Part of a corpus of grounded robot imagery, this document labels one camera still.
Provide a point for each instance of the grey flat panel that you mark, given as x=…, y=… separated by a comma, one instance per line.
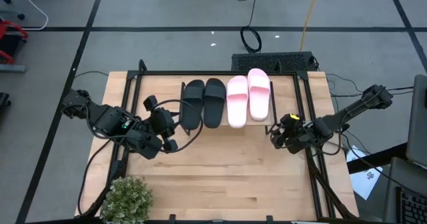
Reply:
x=417, y=124

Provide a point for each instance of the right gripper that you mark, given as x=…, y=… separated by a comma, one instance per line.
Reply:
x=302, y=132

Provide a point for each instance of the black floor beam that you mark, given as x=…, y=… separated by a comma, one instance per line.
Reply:
x=377, y=158

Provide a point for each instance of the potted green plant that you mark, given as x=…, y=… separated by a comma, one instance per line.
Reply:
x=126, y=200

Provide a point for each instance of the grey desk foot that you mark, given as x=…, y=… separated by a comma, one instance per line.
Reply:
x=11, y=68

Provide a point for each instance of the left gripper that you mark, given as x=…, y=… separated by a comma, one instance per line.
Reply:
x=161, y=122

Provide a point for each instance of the black slide sandal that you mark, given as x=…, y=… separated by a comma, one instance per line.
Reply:
x=192, y=104
x=214, y=102

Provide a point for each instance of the black computer tower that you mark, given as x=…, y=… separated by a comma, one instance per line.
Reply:
x=273, y=62

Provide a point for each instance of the black keyboard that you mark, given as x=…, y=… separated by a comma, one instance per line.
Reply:
x=413, y=210

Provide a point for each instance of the white paper sheet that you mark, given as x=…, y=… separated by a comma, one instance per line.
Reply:
x=365, y=180

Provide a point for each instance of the pink slide sandal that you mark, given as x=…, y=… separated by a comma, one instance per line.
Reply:
x=237, y=100
x=259, y=94

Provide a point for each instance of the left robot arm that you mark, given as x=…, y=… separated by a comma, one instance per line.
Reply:
x=106, y=119

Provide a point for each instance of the grey desk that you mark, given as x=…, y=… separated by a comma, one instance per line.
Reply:
x=400, y=174

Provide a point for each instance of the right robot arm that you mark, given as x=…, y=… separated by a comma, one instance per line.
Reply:
x=350, y=115

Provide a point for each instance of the red and black cart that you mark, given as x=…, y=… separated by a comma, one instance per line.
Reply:
x=8, y=44

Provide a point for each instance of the yellow tag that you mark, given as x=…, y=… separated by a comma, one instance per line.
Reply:
x=294, y=116

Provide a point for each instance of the black metal rig frame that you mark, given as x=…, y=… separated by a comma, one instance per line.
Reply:
x=200, y=73

